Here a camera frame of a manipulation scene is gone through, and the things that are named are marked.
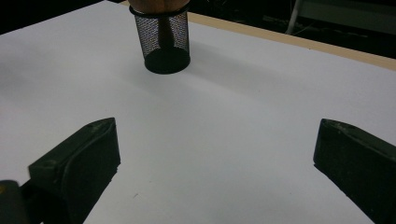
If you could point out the black mesh pen holder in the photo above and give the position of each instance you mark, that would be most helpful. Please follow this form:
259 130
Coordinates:
168 62

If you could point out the white board sheet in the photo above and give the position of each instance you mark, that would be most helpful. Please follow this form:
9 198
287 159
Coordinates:
218 109

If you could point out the light wooden table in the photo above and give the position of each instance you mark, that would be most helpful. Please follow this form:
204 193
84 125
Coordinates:
311 43

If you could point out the brown wooden hairbrush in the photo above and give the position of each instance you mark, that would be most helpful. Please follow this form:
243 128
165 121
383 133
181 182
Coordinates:
155 6

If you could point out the white-legged desk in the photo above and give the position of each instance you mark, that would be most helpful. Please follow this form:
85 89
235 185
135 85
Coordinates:
294 18

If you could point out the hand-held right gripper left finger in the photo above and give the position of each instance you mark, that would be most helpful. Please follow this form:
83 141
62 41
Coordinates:
90 155

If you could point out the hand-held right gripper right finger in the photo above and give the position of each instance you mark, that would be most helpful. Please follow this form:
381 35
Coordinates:
358 165

